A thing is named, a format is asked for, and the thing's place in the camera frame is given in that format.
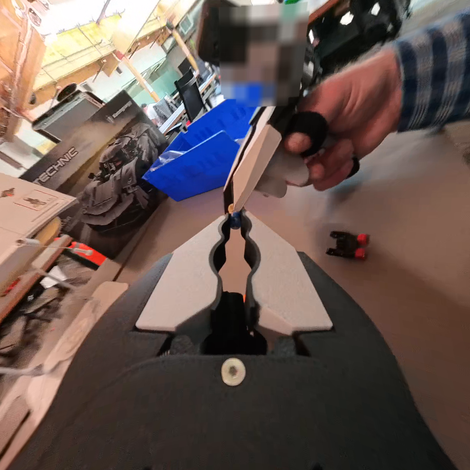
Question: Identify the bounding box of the black mesh office chair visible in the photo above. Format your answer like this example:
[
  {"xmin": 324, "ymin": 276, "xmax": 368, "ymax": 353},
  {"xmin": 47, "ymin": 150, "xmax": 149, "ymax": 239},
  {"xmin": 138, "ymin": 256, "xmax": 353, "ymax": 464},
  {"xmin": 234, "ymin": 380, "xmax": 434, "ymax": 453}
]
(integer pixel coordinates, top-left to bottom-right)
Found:
[{"xmin": 174, "ymin": 68, "xmax": 208, "ymax": 122}]

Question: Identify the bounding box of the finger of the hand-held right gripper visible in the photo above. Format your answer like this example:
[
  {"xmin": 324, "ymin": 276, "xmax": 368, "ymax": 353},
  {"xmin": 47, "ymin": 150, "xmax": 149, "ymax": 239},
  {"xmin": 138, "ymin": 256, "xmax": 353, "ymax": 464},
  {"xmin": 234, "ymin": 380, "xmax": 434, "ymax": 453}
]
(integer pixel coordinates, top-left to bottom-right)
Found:
[
  {"xmin": 234, "ymin": 125, "xmax": 283, "ymax": 212},
  {"xmin": 223, "ymin": 106, "xmax": 275, "ymax": 214}
]

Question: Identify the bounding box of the dark monitor on stand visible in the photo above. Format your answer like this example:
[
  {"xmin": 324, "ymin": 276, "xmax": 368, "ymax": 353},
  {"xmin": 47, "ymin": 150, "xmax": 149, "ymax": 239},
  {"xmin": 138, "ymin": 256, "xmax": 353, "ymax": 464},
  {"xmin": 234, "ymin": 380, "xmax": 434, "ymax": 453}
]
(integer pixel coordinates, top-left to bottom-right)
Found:
[{"xmin": 32, "ymin": 82, "xmax": 106, "ymax": 144}]

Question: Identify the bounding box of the black lego set box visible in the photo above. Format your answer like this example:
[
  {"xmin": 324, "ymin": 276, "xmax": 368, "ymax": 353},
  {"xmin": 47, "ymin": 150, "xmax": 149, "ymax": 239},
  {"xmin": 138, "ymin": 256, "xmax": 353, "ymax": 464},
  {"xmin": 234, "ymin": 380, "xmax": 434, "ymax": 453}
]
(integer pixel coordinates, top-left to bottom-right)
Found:
[{"xmin": 20, "ymin": 90, "xmax": 170, "ymax": 260}]

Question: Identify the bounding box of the person's right hand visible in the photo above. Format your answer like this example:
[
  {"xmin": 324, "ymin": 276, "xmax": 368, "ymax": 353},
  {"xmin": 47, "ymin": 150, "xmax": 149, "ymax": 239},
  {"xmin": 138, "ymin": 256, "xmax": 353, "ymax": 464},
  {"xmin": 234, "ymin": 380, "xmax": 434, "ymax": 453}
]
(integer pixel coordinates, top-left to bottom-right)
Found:
[{"xmin": 284, "ymin": 49, "xmax": 403, "ymax": 192}]

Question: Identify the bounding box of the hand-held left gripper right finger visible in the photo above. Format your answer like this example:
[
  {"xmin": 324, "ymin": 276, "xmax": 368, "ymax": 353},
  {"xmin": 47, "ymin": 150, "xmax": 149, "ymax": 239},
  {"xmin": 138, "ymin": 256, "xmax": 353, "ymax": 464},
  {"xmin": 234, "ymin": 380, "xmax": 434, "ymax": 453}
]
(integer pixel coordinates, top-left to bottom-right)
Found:
[{"xmin": 240, "ymin": 214, "xmax": 334, "ymax": 350}]

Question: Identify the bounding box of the black lego gear assembly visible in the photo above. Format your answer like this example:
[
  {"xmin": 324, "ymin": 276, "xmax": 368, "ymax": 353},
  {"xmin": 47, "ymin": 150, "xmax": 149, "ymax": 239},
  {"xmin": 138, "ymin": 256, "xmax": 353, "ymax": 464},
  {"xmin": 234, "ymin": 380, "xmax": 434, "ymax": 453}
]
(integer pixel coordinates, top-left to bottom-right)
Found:
[{"xmin": 325, "ymin": 230, "xmax": 370, "ymax": 261}]

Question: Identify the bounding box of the blue plastic bin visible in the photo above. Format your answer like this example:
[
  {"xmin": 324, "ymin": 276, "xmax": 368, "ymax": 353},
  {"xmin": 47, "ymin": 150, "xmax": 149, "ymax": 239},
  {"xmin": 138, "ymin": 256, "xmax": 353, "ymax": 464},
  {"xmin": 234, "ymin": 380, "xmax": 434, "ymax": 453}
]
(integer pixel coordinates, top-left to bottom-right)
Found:
[{"xmin": 142, "ymin": 99, "xmax": 258, "ymax": 202}]

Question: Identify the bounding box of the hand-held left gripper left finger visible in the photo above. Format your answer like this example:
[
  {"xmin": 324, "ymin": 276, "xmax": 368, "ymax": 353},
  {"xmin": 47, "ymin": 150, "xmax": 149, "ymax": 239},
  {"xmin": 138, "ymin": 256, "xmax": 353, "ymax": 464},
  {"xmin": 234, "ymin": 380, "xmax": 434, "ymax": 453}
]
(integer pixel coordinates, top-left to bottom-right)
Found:
[{"xmin": 135, "ymin": 214, "xmax": 230, "ymax": 342}]

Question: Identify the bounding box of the lego instruction booklet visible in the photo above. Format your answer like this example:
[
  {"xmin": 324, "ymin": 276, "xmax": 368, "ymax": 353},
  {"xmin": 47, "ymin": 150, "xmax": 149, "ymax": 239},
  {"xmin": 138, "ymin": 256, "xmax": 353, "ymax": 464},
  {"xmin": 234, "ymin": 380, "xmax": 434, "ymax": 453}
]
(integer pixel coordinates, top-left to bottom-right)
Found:
[{"xmin": 0, "ymin": 173, "xmax": 80, "ymax": 284}]

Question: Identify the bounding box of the red and black handheld tool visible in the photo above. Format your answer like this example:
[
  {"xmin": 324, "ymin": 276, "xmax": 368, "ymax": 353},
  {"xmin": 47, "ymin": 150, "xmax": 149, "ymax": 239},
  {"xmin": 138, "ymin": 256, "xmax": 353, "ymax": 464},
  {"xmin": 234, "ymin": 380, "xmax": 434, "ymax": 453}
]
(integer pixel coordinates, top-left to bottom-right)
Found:
[{"xmin": 55, "ymin": 240, "xmax": 107, "ymax": 267}]

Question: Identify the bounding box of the person's right forearm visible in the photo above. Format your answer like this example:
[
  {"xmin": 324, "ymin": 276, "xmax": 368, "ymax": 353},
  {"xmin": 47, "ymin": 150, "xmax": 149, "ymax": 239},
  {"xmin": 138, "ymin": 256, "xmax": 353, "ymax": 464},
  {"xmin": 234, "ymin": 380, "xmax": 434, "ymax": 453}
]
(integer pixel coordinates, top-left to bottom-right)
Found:
[{"xmin": 395, "ymin": 11, "xmax": 470, "ymax": 133}]

